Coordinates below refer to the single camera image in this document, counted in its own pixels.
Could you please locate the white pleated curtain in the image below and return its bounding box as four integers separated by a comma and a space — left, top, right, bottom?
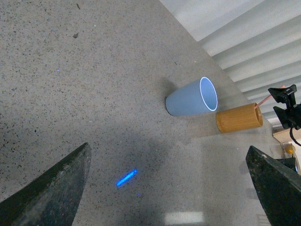
158, 0, 301, 121

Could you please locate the black cable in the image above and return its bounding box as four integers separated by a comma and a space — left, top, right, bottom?
289, 127, 301, 146

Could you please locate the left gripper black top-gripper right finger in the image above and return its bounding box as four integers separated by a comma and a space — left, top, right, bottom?
246, 146, 301, 226

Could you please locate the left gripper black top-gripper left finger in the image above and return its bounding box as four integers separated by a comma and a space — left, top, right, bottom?
0, 143, 91, 226

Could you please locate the yellow object in background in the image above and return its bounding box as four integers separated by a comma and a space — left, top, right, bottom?
285, 144, 296, 154

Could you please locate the pink chopstick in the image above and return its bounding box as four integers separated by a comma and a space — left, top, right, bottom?
254, 94, 272, 109

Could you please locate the bamboo chopstick holder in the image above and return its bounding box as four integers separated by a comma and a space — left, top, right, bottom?
215, 103, 263, 133

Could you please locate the blue plastic cup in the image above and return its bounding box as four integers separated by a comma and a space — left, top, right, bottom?
165, 77, 218, 116

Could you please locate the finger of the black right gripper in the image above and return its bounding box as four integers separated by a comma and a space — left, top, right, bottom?
273, 105, 301, 129
268, 84, 296, 104

